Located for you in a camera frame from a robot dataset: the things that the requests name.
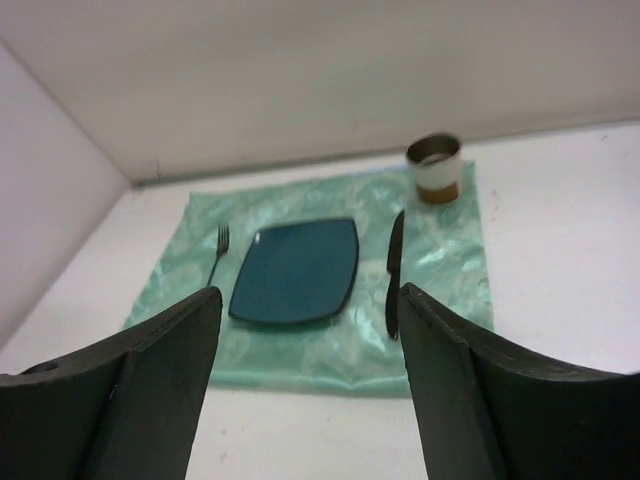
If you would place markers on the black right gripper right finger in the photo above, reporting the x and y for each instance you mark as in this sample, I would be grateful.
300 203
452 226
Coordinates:
488 408

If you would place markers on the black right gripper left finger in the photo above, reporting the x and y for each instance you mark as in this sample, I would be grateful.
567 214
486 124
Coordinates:
125 407

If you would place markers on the green patterned cloth placemat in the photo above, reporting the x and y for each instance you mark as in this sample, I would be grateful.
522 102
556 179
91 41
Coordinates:
443 253

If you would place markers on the black table knife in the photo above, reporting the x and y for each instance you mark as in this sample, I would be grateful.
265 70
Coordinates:
393 265

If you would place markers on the black metal fork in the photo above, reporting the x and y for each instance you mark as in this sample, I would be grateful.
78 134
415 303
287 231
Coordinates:
223 239

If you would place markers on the teal square plate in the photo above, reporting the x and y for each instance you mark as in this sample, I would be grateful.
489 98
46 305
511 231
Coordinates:
298 273

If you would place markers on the steel cup with cork base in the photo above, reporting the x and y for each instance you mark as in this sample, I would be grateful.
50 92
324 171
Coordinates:
436 166

